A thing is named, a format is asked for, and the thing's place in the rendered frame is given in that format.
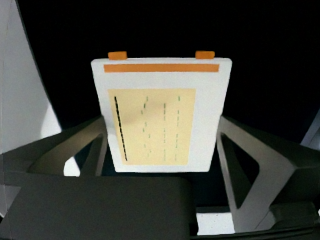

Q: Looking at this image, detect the white boxy benchtop instrument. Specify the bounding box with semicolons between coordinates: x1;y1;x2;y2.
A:
0;0;320;215

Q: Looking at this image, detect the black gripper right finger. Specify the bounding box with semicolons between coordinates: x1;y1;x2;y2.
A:
215;113;320;233

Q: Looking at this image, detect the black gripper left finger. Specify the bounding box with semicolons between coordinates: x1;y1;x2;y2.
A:
0;114;109;176

